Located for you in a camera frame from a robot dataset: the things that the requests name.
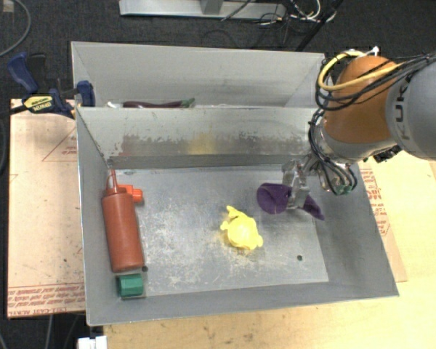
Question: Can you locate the orange small block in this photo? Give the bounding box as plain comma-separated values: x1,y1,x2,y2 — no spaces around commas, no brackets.
126,184,145,204

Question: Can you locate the green block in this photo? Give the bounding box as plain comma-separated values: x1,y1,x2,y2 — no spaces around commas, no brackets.
116,272,148,299

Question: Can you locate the yellow crumpled cloth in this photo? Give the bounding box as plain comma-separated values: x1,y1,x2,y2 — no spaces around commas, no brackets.
219,204,265,252

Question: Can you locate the red squeeze bottle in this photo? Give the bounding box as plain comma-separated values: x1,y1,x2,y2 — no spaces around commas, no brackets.
100,168,145,273

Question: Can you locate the grey metal bin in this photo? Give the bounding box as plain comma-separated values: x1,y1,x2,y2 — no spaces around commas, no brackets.
70,41,400,327

